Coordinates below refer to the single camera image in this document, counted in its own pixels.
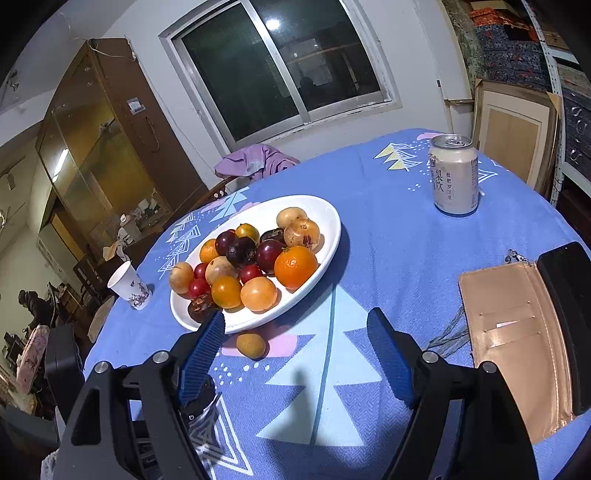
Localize cluttered wooden sideboard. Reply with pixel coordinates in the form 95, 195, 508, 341
102, 198, 176, 264

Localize tan red-blushed apple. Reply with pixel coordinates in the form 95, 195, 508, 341
283, 218, 321, 252

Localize tan leather wallet case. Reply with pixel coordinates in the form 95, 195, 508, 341
458, 261, 575, 446

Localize tan brown fruit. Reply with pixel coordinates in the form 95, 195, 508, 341
169, 261, 194, 294

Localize white oval plate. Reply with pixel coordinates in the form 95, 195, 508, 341
169, 195, 342, 334

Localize tan round fruit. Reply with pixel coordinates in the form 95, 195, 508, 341
276, 208, 308, 229

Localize large orange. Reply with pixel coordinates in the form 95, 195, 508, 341
274, 246, 319, 289

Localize wooden glass-door cabinet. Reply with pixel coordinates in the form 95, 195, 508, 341
34, 38, 208, 250

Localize white paper cup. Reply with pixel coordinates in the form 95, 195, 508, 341
107, 261, 153, 311

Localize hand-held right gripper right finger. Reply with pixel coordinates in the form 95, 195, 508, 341
367, 307, 540, 480

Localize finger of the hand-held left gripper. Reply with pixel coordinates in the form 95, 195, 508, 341
181, 373, 218, 428

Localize black smartphone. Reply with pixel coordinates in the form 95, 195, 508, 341
537, 241, 591, 416

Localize small tan fruit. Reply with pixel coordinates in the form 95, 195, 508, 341
205, 257, 239, 286

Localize purple cloth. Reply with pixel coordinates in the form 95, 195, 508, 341
213, 144, 301, 178

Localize dark tassel strap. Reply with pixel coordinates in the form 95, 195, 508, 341
427, 305, 472, 356

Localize white-framed window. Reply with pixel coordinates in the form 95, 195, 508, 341
159, 0, 402, 155

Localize blue printed tablecloth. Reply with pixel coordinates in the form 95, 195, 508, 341
83, 128, 591, 480

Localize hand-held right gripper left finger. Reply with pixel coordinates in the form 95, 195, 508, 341
54, 311, 226, 480

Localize wooden chair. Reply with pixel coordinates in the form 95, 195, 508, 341
161, 178, 252, 232

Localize beige drink can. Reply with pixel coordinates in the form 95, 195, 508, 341
429, 134, 479, 216

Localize shelf of patterned rugs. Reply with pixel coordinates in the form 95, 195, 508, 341
443, 0, 591, 185

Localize small brown fruit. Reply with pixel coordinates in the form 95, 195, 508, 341
236, 333, 267, 360

